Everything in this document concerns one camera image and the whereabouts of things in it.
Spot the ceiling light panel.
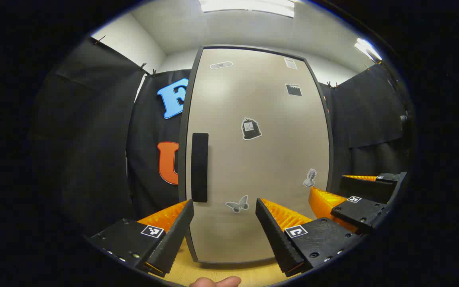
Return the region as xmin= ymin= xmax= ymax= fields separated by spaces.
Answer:
xmin=199 ymin=0 xmax=296 ymax=18
xmin=354 ymin=38 xmax=382 ymax=62

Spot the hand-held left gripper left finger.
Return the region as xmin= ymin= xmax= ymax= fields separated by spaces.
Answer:
xmin=88 ymin=199 xmax=195 ymax=277

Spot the black backdrop cloth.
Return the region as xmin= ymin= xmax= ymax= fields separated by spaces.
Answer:
xmin=30 ymin=38 xmax=409 ymax=240

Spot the dark grey cabinet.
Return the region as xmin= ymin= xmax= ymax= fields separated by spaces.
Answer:
xmin=178 ymin=45 xmax=333 ymax=264

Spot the black door handle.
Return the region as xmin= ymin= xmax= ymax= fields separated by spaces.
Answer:
xmin=191 ymin=133 xmax=209 ymax=203

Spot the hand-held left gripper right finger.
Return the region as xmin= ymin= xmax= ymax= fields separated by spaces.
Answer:
xmin=255 ymin=198 xmax=367 ymax=277

